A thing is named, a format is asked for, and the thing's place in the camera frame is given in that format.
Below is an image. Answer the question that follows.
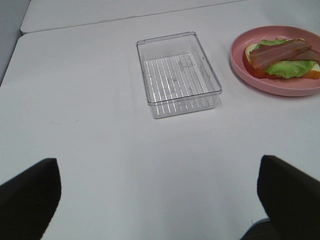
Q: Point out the bacon strip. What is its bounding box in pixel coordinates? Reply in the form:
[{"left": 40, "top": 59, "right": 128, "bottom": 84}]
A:
[
  {"left": 288, "top": 49, "right": 320, "bottom": 62},
  {"left": 250, "top": 39, "right": 312, "bottom": 70}
]

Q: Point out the green lettuce leaf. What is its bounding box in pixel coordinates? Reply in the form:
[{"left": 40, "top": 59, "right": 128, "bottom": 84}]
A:
[{"left": 254, "top": 37, "right": 318, "bottom": 79}]

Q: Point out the pink round plate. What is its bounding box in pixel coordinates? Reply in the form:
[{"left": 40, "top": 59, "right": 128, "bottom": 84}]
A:
[{"left": 229, "top": 25, "right": 320, "bottom": 97}]

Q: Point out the white bread slice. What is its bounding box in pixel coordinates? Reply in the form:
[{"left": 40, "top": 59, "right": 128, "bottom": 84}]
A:
[{"left": 242, "top": 37, "right": 320, "bottom": 80}]

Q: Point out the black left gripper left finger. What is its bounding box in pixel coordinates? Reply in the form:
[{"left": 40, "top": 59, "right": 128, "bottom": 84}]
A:
[{"left": 0, "top": 158, "right": 62, "bottom": 240}]

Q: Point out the clear left plastic tray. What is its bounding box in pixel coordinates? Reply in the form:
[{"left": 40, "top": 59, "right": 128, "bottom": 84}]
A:
[{"left": 136, "top": 31, "right": 222, "bottom": 119}]

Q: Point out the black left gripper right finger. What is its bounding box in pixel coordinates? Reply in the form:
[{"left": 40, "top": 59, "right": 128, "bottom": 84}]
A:
[{"left": 257, "top": 155, "right": 320, "bottom": 240}]

